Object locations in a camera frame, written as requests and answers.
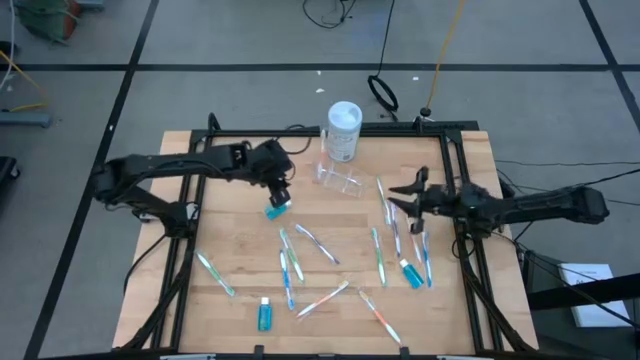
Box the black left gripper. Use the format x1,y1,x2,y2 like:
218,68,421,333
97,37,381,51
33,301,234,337
263,172,294,209

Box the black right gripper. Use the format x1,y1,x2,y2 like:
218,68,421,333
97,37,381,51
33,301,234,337
387,168,462,234

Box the blue mouthwash bottle white cap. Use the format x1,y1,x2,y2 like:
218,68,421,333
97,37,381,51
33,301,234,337
257,296,274,333
264,199,293,222
398,257,425,290

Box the clear plastic organizer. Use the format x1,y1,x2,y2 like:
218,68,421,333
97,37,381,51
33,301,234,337
312,157,370,200

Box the white wipes canister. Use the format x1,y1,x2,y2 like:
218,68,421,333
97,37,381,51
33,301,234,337
326,100,364,164

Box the white pink toothbrush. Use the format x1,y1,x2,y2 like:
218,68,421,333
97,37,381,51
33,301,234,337
295,279,351,320

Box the black bar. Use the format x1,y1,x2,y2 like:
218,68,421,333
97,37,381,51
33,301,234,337
526,272,640,312

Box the white booklet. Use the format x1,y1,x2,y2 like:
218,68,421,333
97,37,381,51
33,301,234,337
558,262,633,329

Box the flat grey box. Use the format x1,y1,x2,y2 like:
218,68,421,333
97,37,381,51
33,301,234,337
0,110,53,129

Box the black wheeled object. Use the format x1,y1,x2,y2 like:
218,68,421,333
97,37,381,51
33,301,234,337
0,155,22,185

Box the green and orange bundle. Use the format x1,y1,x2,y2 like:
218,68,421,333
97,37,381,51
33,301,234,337
13,0,82,46

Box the black aluminium table frame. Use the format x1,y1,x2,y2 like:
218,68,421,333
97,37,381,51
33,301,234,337
113,112,540,360

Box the coiled black floor cable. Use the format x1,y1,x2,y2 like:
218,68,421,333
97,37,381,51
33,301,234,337
367,0,400,122

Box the long yellow floor cable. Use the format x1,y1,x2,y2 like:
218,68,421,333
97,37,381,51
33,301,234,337
424,0,468,119

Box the thin black floor cable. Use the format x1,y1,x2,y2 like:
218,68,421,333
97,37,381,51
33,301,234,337
494,158,640,169

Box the looped black floor cable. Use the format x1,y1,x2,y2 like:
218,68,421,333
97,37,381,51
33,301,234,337
301,0,359,30

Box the bent yellow floor cable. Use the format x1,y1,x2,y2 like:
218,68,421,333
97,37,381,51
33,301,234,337
0,48,50,113

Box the white floor cable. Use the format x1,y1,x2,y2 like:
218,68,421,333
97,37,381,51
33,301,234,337
0,0,19,94

